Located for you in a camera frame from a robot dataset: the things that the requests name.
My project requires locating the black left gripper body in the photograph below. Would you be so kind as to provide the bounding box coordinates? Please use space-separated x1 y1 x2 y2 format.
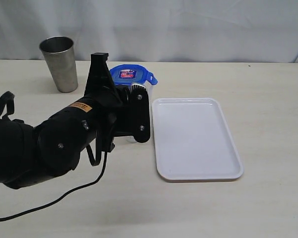
84 86 134 152

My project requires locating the blue container lid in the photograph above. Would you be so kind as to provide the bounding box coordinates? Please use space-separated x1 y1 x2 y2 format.
109 64 158 85

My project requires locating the stainless steel cup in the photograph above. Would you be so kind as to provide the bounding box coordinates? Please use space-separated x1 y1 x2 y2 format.
39 36 78 93

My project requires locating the clear plastic container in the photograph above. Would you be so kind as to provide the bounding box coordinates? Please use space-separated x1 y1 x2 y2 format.
126 81 154 143

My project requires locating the white plastic tray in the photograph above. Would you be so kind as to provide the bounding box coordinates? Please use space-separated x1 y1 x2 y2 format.
152 98 244 182

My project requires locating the black cable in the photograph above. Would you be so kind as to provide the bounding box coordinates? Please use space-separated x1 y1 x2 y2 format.
0 91 108 222

